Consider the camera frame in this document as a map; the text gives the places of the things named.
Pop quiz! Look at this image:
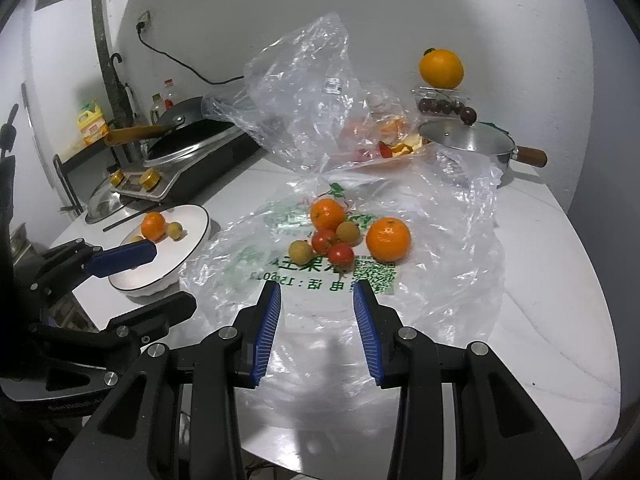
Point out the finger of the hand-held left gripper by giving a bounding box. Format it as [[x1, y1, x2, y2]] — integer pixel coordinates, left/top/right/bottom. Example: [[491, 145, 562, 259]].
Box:
[[30, 237, 158, 306], [30, 290, 198, 361]]

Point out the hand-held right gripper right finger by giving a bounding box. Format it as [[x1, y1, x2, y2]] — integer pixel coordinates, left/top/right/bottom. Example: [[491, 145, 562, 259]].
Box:
[[352, 279, 583, 480]]

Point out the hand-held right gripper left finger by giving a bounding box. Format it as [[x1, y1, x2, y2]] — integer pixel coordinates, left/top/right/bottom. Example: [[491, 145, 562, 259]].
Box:
[[55, 280, 283, 480]]

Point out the small orange tangerine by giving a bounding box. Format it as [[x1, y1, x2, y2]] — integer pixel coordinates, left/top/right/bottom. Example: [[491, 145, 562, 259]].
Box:
[[366, 217, 412, 263], [310, 198, 347, 231], [140, 212, 167, 241]]

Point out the white round plate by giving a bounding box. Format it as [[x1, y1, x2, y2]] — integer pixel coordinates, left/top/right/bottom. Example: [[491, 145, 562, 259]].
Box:
[[107, 204, 211, 301]]

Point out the red cherry tomato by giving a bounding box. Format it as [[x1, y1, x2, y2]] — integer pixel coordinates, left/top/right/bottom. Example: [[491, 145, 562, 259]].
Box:
[[327, 243, 356, 267], [312, 229, 337, 255]]

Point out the printed clear plastic bag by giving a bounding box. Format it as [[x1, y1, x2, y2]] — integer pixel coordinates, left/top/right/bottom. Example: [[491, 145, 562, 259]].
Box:
[[187, 155, 506, 428]]

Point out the black chopstick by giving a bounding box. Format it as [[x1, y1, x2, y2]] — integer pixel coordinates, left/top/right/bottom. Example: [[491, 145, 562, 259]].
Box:
[[102, 207, 151, 233]]

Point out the steel domed wok lid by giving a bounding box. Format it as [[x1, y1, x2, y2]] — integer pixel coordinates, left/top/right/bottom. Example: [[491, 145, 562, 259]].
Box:
[[84, 177, 126, 225]]

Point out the black metal rack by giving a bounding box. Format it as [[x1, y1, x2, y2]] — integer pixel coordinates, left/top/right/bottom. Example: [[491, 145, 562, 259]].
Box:
[[52, 132, 131, 216]]

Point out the steel induction cooker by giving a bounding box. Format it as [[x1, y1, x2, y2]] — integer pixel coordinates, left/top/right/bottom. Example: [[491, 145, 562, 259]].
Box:
[[107, 120, 263, 202]]

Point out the yellow detergent bottle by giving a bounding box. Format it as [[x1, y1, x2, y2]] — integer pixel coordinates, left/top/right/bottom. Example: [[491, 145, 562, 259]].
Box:
[[76, 99, 108, 147]]

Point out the black folded umbrella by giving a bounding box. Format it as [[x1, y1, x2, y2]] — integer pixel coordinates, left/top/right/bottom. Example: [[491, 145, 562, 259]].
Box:
[[110, 52, 135, 123]]

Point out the orange peel pile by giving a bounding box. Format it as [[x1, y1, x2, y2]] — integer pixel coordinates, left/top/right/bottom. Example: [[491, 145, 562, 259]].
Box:
[[377, 132, 426, 158]]

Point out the dark vertical pipe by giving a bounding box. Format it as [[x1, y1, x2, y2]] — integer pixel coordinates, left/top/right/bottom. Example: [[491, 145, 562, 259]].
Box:
[[91, 0, 126, 126]]

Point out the clear box of dark fruit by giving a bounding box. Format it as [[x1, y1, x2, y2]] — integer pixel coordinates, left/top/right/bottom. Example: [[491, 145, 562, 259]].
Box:
[[412, 86, 473, 116]]

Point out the crumpled clear plastic bag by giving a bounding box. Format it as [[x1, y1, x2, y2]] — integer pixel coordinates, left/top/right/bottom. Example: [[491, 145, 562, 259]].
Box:
[[200, 12, 426, 176]]

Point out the large orange with leaf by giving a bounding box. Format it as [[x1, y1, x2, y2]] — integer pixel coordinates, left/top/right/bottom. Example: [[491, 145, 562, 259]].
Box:
[[419, 47, 464, 89]]

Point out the dark wok wooden handle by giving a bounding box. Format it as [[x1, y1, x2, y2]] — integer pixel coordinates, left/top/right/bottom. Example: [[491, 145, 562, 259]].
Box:
[[103, 96, 207, 148]]

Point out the black cooker cable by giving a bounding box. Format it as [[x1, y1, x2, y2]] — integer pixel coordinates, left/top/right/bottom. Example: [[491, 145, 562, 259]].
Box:
[[137, 24, 248, 86]]

